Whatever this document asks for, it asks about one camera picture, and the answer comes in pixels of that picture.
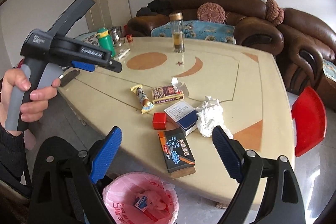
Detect snack bar wrapper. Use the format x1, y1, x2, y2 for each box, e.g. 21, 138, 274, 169
130, 84, 154, 114

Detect brown patterned carton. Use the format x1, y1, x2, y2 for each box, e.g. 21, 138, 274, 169
151, 85, 184, 105

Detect small red box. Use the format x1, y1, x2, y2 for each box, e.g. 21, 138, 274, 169
152, 113, 167, 130

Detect small white paper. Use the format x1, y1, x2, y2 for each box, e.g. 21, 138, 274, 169
171, 77, 189, 99

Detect blue white medicine box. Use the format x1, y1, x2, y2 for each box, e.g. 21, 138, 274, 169
164, 101, 199, 136

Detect white tissue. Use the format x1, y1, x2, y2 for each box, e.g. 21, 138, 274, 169
195, 96, 234, 139

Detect black firework pattern box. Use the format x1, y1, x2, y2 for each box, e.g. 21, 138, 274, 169
158, 128, 196, 179

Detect black sleeve left forearm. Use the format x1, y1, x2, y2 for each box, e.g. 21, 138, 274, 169
1, 126, 32, 198

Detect pink-lined trash bin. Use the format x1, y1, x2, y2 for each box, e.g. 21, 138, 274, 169
102, 172, 179, 224

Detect blue card trash in bin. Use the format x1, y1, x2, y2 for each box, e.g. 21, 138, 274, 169
134, 194, 148, 212

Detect white flat pack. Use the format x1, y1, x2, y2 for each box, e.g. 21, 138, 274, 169
113, 48, 130, 61

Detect green kids water bottle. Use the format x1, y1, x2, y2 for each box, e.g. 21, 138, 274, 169
96, 27, 116, 57

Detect floral patterned bench cover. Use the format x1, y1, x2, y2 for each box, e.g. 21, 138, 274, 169
75, 32, 100, 47

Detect small red cup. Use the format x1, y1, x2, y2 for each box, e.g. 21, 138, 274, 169
126, 34, 133, 43

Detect glass teapot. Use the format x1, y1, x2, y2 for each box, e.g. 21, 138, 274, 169
109, 26, 125, 47

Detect cream wardrobe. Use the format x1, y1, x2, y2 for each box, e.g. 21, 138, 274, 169
85, 0, 131, 32

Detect black clothes on sofa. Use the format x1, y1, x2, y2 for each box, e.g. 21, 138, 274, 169
136, 0, 173, 16

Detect glass tea bottle gold lid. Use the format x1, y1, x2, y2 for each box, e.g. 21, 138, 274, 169
169, 12, 185, 53

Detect blue floral sofa cover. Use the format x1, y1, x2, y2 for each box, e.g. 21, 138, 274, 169
150, 20, 236, 44

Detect red plastic stool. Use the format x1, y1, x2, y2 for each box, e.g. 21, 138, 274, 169
291, 86, 327, 157

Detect pink round cushion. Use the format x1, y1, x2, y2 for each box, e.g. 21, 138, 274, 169
197, 2, 226, 24

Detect brown leather sofa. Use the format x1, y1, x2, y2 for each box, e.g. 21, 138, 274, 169
126, 0, 284, 56

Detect brown leather armchair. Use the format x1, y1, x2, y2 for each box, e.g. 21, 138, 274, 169
276, 8, 336, 110

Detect pink cushion on armrest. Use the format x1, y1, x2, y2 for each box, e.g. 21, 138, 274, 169
266, 0, 284, 26

